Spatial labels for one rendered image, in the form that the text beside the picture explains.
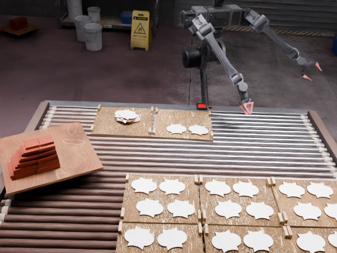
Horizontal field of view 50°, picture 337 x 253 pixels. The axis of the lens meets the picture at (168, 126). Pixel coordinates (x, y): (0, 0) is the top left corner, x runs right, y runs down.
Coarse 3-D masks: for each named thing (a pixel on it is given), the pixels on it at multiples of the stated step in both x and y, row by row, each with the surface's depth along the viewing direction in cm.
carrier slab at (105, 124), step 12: (108, 108) 270; (120, 108) 271; (132, 108) 271; (144, 108) 272; (96, 120) 256; (108, 120) 257; (144, 120) 259; (96, 132) 245; (108, 132) 245; (120, 132) 246; (132, 132) 246; (144, 132) 247
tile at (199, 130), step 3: (192, 126) 253; (195, 126) 253; (198, 126) 254; (201, 126) 254; (204, 126) 254; (189, 129) 251; (192, 129) 251; (195, 129) 251; (198, 129) 251; (201, 129) 251; (204, 129) 251; (192, 132) 248; (195, 132) 248; (198, 132) 248; (201, 132) 248; (204, 132) 248; (207, 132) 248; (201, 135) 245
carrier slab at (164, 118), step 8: (160, 112) 268; (168, 112) 269; (176, 112) 269; (184, 112) 270; (192, 112) 270; (200, 112) 271; (160, 120) 260; (168, 120) 260; (176, 120) 260; (184, 120) 261; (192, 120) 261; (200, 120) 262; (208, 120) 262; (160, 128) 252; (208, 128) 254; (152, 136) 244; (160, 136) 244; (168, 136) 244; (176, 136) 245; (184, 136) 245; (192, 136) 246; (200, 136) 246; (208, 136) 246
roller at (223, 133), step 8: (40, 128) 250; (88, 128) 251; (240, 136) 253; (248, 136) 253; (256, 136) 254; (264, 136) 254; (272, 136) 254; (280, 136) 254; (288, 136) 254; (296, 136) 254; (304, 136) 255; (312, 136) 254
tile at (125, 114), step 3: (120, 111) 258; (123, 111) 258; (126, 111) 259; (129, 111) 259; (132, 111) 259; (120, 114) 255; (123, 114) 255; (126, 114) 255; (129, 114) 256; (132, 114) 256; (135, 114) 256; (120, 117) 253; (123, 117) 252; (126, 117) 252; (129, 117) 252; (132, 117) 252; (135, 117) 253
